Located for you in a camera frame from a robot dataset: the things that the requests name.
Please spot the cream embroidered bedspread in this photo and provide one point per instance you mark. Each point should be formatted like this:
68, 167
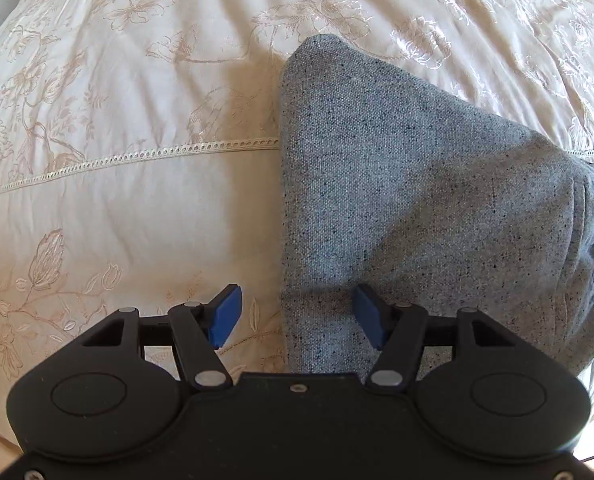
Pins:
139, 144

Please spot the grey speckled pants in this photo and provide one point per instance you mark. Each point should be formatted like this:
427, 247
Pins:
391, 182

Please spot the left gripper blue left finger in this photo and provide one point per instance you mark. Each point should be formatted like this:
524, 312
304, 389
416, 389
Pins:
222, 314

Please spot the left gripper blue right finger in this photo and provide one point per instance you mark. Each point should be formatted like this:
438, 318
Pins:
371, 313

